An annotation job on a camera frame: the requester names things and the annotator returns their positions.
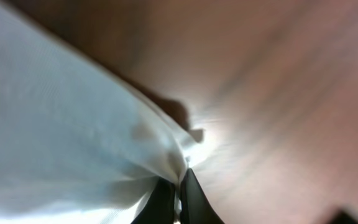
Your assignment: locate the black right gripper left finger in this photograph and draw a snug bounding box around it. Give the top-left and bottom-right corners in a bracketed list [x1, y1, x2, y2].
[131, 178, 175, 224]

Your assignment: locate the white Puma t-shirt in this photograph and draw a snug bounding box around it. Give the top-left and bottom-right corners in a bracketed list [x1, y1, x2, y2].
[0, 1, 209, 223]

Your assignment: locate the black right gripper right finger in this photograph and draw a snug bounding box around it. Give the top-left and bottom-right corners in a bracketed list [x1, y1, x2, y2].
[180, 169, 224, 224]

